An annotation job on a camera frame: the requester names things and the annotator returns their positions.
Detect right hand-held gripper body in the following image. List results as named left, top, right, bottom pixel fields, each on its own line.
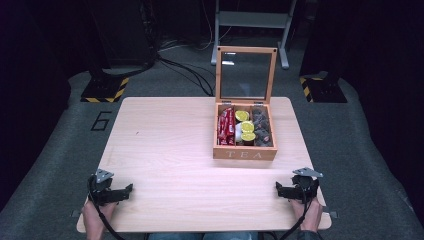
left=290, top=166, right=324, bottom=205

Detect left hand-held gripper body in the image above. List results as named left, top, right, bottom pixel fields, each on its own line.
left=87, top=168, right=115, bottom=206

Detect person's left hand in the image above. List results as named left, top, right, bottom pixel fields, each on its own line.
left=81, top=199, right=118, bottom=240

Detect person's right hand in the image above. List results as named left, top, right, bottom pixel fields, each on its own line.
left=289, top=196, right=324, bottom=233

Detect wooden box with glass lid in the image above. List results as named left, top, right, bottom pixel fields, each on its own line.
left=212, top=45, right=279, bottom=162

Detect dark tea packets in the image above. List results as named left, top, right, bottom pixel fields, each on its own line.
left=250, top=106, right=275, bottom=148

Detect yellow-green tea packets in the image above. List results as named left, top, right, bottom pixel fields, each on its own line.
left=240, top=120, right=256, bottom=134

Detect white capsule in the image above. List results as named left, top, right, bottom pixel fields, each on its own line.
left=234, top=122, right=244, bottom=144

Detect stack of red packets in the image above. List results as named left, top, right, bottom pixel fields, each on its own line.
left=217, top=107, right=236, bottom=146

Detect black base with striped edge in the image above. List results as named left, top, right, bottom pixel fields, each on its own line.
left=80, top=75, right=130, bottom=104
left=298, top=75, right=348, bottom=104

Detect grey metal stand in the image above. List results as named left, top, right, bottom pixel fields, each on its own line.
left=210, top=0, right=298, bottom=70

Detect black floor cables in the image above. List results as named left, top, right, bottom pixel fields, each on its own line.
left=155, top=39, right=217, bottom=98

